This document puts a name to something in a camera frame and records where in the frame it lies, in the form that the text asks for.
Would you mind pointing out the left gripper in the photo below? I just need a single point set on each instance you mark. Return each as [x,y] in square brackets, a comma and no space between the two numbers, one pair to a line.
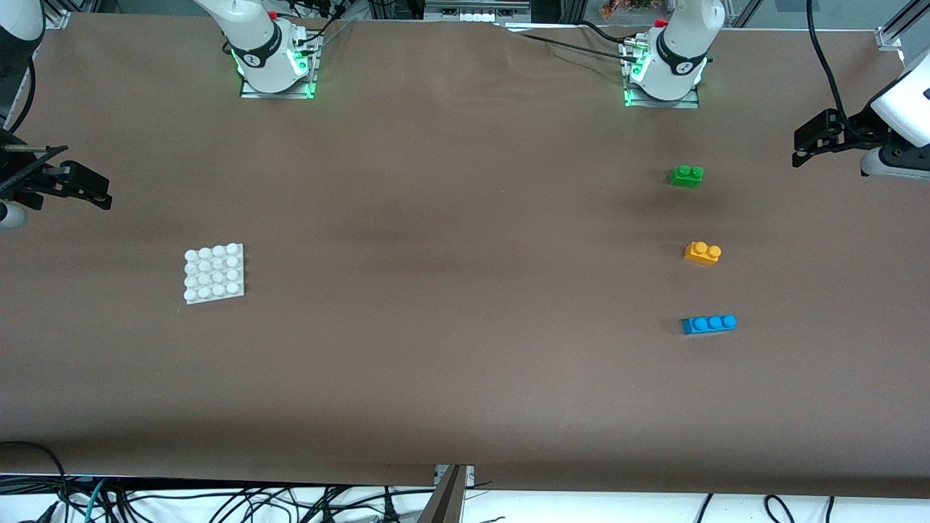
[862,124]

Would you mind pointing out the white studded base plate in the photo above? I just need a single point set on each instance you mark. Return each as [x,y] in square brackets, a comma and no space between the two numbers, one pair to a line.
[214,274]

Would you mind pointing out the yellow two-stud block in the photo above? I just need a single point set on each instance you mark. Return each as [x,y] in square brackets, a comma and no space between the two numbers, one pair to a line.
[702,254]

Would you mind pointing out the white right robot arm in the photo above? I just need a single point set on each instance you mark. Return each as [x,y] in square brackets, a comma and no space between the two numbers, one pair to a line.
[254,43]

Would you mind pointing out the green two-stud block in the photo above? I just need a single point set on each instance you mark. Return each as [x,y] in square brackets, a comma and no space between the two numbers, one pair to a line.
[686,177]

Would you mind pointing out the blue three-stud block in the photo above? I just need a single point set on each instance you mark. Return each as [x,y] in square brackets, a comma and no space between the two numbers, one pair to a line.
[708,325]

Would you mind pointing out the brown table cover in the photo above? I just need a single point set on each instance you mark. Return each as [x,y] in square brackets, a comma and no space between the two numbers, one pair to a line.
[465,363]

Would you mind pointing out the aluminium frame profile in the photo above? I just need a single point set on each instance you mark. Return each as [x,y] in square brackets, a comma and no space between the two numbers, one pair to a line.
[890,36]
[57,14]

